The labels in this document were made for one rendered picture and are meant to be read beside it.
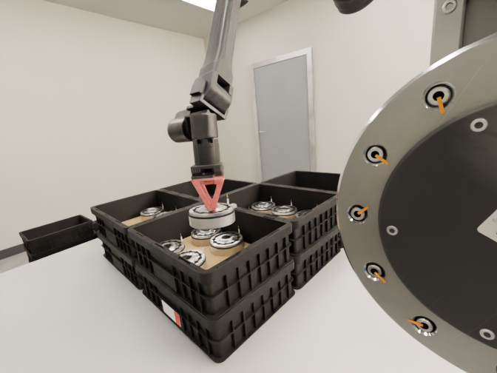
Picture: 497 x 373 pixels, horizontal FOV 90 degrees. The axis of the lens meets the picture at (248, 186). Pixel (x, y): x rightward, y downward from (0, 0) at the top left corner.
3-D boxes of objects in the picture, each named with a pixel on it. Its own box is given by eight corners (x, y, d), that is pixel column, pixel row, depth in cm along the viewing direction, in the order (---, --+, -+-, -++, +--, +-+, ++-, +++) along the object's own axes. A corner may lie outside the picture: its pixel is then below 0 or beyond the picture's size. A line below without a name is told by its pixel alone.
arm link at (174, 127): (204, 74, 51) (231, 98, 57) (171, 86, 58) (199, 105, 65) (188, 127, 49) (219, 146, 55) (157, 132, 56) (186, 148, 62)
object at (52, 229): (93, 261, 221) (80, 214, 210) (106, 271, 202) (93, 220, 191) (36, 286, 192) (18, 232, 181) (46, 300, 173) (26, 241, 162)
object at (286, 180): (371, 201, 111) (372, 177, 108) (342, 225, 91) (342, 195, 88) (296, 191, 138) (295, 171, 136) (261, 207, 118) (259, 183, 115)
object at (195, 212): (242, 208, 58) (242, 205, 57) (210, 220, 50) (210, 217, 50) (212, 203, 64) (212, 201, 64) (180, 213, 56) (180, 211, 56)
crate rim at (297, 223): (342, 200, 88) (342, 193, 88) (295, 230, 68) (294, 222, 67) (259, 187, 116) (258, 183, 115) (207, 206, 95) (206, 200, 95)
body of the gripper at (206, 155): (191, 176, 50) (186, 138, 49) (196, 171, 60) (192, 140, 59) (223, 173, 51) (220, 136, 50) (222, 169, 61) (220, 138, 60)
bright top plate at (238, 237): (249, 237, 77) (248, 236, 77) (224, 251, 71) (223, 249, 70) (228, 230, 84) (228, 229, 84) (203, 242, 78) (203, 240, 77)
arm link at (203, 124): (200, 107, 49) (221, 109, 54) (180, 112, 54) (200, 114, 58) (204, 143, 50) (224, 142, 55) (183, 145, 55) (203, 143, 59)
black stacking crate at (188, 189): (259, 207, 118) (258, 183, 115) (210, 229, 98) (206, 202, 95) (209, 196, 146) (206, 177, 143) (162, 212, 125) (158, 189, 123)
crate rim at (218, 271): (295, 230, 68) (294, 222, 67) (205, 287, 47) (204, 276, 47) (207, 206, 95) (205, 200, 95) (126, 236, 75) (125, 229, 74)
